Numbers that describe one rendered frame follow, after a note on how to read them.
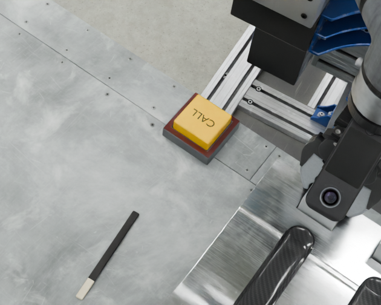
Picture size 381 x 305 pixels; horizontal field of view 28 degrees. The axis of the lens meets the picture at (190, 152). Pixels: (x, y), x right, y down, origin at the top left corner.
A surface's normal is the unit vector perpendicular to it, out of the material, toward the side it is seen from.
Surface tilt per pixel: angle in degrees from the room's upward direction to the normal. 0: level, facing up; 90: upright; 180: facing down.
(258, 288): 9
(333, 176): 33
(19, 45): 0
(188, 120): 0
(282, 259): 4
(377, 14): 73
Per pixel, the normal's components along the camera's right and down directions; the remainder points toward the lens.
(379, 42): -0.97, 0.15
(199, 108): 0.09, -0.50
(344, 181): -0.21, -0.03
